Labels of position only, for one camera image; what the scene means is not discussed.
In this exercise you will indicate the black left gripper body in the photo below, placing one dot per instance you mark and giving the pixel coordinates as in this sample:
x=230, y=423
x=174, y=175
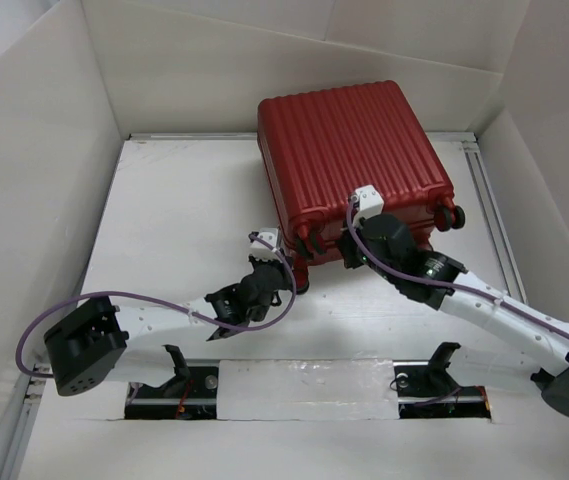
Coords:
x=285, y=284

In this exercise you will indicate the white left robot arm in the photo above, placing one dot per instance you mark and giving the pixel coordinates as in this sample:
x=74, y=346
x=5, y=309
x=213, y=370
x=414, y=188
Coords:
x=99, y=341

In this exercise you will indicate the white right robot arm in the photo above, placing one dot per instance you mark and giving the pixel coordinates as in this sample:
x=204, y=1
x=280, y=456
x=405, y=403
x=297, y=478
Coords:
x=539, y=361

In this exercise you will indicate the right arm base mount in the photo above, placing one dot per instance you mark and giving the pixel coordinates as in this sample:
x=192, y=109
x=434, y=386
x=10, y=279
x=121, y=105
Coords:
x=425, y=389

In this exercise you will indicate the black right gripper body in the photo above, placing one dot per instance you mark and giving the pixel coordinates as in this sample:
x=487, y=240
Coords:
x=353, y=258

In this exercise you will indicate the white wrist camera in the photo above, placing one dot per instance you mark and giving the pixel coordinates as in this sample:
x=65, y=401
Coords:
x=366, y=203
x=265, y=244

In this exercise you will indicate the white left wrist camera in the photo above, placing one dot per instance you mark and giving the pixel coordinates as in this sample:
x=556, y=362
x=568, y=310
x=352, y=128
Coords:
x=265, y=244

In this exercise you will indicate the red hard-shell suitcase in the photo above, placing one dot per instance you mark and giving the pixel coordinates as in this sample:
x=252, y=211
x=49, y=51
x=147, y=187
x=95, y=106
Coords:
x=319, y=147

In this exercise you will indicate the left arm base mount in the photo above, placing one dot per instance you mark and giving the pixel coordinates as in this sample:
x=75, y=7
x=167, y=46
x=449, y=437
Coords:
x=189, y=400

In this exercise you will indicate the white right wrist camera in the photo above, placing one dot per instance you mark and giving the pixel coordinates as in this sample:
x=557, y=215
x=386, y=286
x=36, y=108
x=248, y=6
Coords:
x=366, y=203

